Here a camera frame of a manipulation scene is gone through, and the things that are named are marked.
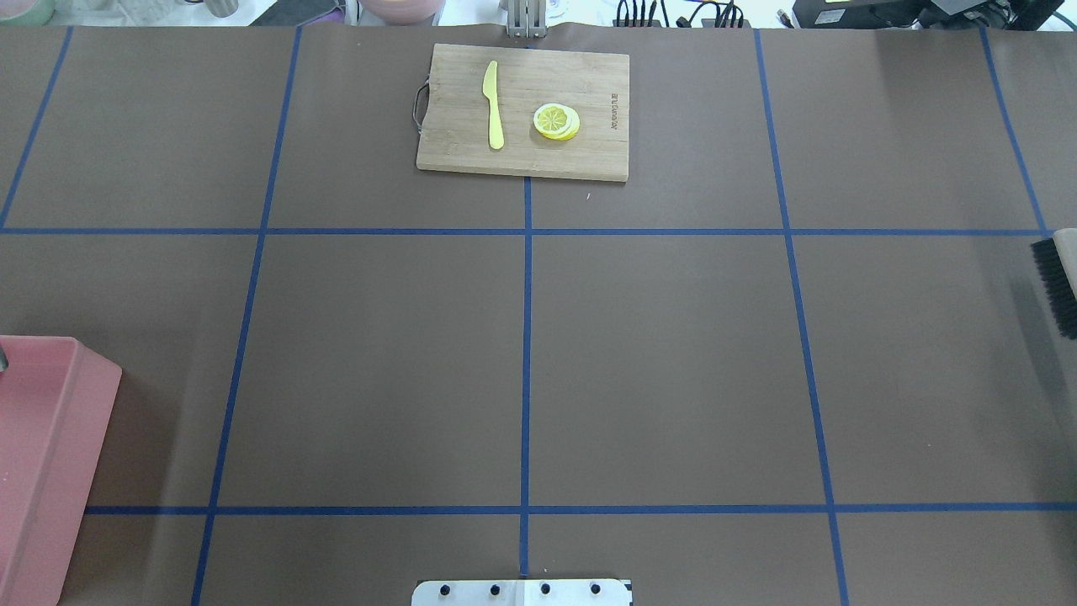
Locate white hand brush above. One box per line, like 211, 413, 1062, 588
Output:
1030, 227, 1076, 340

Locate pink plastic bin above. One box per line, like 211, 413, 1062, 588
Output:
1, 335, 122, 605

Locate yellow lemon slices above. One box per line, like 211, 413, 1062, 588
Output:
532, 103, 581, 141

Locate wooden cutting board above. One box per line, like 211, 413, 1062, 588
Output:
416, 43, 631, 183

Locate yellow plastic knife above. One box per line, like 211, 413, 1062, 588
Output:
481, 59, 505, 151

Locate pink bowl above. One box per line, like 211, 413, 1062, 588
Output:
358, 0, 445, 24

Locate aluminium frame post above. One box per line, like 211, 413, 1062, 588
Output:
499, 0, 549, 39

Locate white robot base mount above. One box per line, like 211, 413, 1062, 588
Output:
411, 578, 634, 605

